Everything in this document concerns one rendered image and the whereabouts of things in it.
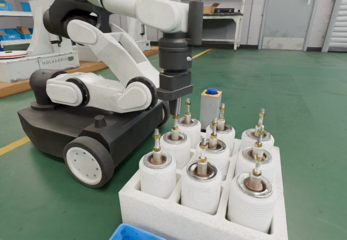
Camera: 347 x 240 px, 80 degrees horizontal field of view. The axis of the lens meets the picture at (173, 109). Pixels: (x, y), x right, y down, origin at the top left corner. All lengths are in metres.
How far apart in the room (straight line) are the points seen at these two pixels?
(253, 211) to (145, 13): 0.49
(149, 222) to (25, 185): 0.58
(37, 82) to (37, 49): 1.49
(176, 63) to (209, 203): 0.34
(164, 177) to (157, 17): 0.38
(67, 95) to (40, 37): 1.73
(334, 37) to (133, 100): 5.15
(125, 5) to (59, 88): 0.59
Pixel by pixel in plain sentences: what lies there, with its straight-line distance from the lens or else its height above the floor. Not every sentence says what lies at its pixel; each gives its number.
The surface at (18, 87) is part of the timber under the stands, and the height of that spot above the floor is 0.05.
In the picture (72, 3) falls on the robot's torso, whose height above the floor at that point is 0.65.
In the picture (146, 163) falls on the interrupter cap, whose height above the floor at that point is 0.25.
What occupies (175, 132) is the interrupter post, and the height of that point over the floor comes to 0.27.
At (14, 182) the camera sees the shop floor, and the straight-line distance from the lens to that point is 1.06.
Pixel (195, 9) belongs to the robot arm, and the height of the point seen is 0.61.
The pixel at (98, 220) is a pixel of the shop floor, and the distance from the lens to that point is 0.78.
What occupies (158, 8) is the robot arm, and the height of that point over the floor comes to 0.61.
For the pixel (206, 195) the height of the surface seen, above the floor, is 0.22.
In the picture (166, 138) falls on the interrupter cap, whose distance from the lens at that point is 0.63.
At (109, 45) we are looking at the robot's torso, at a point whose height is 0.50.
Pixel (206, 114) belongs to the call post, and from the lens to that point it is 0.86.
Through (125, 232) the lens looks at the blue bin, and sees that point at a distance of 0.61.
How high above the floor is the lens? 0.58
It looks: 23 degrees down
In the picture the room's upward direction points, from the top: straight up
